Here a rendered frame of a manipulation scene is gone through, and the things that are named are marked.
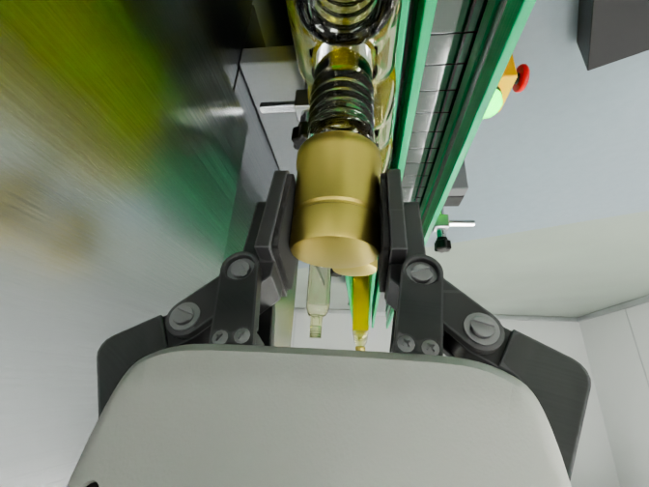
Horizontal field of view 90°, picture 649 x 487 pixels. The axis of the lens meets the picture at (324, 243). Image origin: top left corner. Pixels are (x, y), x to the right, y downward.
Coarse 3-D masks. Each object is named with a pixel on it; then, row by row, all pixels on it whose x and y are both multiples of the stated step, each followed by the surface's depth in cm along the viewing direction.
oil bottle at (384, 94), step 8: (392, 72) 20; (392, 80) 20; (376, 88) 19; (384, 88) 20; (392, 88) 20; (376, 96) 19; (384, 96) 20; (392, 96) 20; (376, 104) 20; (384, 104) 20; (392, 104) 20; (376, 112) 20; (384, 112) 20; (392, 112) 21; (376, 120) 20; (384, 120) 20; (392, 120) 22; (376, 128) 20; (384, 128) 21; (376, 136) 21; (384, 136) 22; (376, 144) 22; (384, 144) 22
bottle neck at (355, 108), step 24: (336, 48) 15; (360, 48) 15; (336, 72) 14; (360, 72) 14; (312, 96) 14; (336, 96) 14; (360, 96) 14; (312, 120) 14; (336, 120) 13; (360, 120) 13
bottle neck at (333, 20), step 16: (304, 0) 9; (320, 0) 10; (336, 0) 10; (352, 0) 10; (368, 0) 10; (384, 0) 9; (304, 16) 9; (320, 16) 10; (336, 16) 10; (352, 16) 10; (368, 16) 10; (384, 16) 9; (320, 32) 10; (336, 32) 10; (352, 32) 10; (368, 32) 10
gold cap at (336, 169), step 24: (312, 144) 12; (336, 144) 12; (360, 144) 12; (312, 168) 12; (336, 168) 12; (360, 168) 12; (312, 192) 12; (336, 192) 11; (360, 192) 11; (312, 216) 11; (336, 216) 11; (360, 216) 11; (312, 240) 11; (336, 240) 11; (360, 240) 11; (312, 264) 13; (336, 264) 13; (360, 264) 13
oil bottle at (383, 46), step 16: (288, 0) 15; (400, 0) 15; (400, 16) 16; (304, 32) 15; (384, 32) 15; (304, 48) 16; (384, 48) 16; (304, 64) 17; (384, 64) 17; (304, 80) 18; (384, 80) 18
